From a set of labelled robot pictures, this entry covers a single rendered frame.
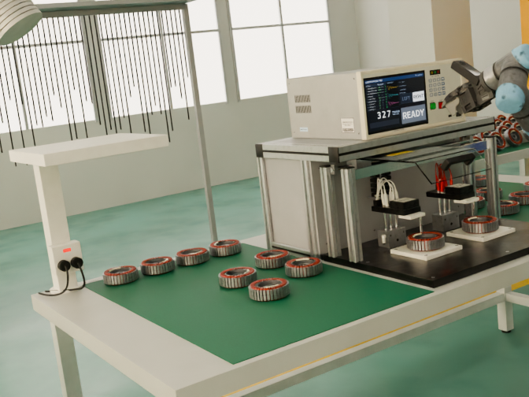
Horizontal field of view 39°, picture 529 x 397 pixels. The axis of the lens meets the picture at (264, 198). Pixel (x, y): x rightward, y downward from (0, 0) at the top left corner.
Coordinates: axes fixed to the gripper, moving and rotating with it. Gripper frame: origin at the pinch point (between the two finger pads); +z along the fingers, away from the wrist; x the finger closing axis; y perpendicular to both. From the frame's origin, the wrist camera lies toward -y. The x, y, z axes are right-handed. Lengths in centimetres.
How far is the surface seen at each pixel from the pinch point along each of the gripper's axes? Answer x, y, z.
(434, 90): 1.4, -5.8, 2.8
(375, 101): -24.1, -5.6, 2.8
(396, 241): -21.2, 34.8, 20.7
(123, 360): -118, 44, 13
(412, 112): -9.0, -0.8, 5.1
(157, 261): -79, 13, 69
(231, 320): -89, 43, 11
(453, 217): 4.9, 32.6, 19.7
